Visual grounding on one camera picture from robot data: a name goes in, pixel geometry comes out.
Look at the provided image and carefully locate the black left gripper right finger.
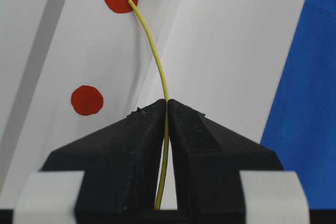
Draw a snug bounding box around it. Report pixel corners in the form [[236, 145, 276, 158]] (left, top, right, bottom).
[[166, 99, 310, 224]]

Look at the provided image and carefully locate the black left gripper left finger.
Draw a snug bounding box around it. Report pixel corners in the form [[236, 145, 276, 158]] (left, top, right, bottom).
[[13, 99, 169, 224]]

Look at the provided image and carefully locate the yellow solder wire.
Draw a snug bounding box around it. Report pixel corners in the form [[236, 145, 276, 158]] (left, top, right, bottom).
[[128, 0, 171, 210]]

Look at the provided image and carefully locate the red dot mark left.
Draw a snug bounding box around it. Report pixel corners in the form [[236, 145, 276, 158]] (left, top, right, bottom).
[[70, 85, 104, 116]]

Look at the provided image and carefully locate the blue table cloth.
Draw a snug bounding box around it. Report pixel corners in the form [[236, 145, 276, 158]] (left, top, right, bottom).
[[261, 0, 335, 209]]

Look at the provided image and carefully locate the white board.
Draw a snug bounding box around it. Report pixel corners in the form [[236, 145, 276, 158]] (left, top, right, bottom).
[[1, 0, 304, 208]]

